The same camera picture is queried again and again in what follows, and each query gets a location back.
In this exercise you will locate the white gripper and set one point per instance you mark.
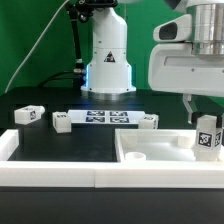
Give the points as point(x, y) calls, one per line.
point(173, 68)

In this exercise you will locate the white square tabletop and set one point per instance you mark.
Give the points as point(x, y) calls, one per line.
point(136, 145)

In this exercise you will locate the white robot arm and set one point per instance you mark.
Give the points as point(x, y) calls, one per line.
point(109, 74)

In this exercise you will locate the white marker plate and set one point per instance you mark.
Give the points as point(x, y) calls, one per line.
point(105, 116)

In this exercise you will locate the white U-shaped fence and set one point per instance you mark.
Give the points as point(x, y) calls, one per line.
point(144, 174)

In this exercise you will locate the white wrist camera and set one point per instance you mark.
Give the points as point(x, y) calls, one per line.
point(177, 30)

